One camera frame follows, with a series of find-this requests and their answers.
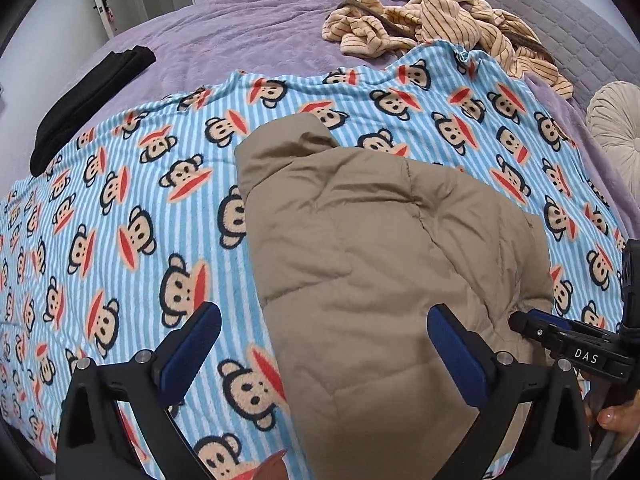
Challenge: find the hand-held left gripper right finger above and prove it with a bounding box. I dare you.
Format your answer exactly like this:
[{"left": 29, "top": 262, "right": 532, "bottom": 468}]
[{"left": 425, "top": 302, "right": 593, "bottom": 480}]

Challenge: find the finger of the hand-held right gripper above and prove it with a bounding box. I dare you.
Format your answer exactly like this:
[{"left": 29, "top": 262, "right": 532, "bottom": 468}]
[{"left": 508, "top": 309, "right": 573, "bottom": 348}]

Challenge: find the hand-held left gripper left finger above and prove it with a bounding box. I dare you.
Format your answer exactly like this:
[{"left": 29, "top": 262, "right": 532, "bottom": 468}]
[{"left": 55, "top": 301, "right": 223, "bottom": 480}]

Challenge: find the khaki puffer jacket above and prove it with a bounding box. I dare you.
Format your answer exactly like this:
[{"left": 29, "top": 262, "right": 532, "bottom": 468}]
[{"left": 234, "top": 112, "right": 556, "bottom": 480}]

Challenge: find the person's right hand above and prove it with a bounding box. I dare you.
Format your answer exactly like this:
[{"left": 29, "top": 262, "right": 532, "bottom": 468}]
[{"left": 584, "top": 392, "right": 640, "bottom": 436}]

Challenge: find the monkey print striped blanket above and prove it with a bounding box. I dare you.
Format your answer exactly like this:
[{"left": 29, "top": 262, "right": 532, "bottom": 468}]
[{"left": 0, "top": 39, "right": 632, "bottom": 480}]

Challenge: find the round beige pleated pillow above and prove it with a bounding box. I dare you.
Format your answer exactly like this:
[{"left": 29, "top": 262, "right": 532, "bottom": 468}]
[{"left": 585, "top": 81, "right": 640, "bottom": 181}]

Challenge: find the black folded garment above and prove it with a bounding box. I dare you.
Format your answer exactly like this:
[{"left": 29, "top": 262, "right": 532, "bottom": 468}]
[{"left": 29, "top": 46, "right": 157, "bottom": 177}]

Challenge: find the grey quilted headboard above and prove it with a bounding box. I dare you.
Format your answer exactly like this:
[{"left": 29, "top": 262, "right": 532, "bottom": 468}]
[{"left": 452, "top": 0, "right": 640, "bottom": 111}]

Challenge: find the beige striped garment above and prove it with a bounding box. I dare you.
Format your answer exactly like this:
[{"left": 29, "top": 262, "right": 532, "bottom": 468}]
[{"left": 321, "top": 0, "right": 575, "bottom": 98}]

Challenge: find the purple bedspread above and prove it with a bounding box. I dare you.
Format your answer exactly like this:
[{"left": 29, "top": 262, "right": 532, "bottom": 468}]
[{"left": 10, "top": 0, "right": 626, "bottom": 211}]

